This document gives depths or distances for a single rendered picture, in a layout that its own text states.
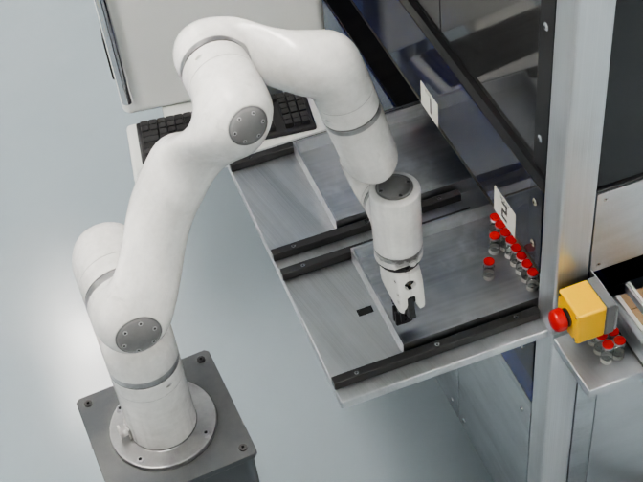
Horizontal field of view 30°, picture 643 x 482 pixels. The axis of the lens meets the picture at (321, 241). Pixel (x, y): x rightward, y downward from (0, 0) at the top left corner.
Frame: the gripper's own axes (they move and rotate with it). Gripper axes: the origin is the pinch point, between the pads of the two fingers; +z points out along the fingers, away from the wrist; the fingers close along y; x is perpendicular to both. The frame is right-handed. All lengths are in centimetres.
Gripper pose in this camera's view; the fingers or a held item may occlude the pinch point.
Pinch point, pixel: (402, 313)
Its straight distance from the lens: 217.3
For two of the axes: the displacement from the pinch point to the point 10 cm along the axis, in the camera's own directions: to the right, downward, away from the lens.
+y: -3.4, -6.5, 6.7
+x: -9.4, 3.1, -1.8
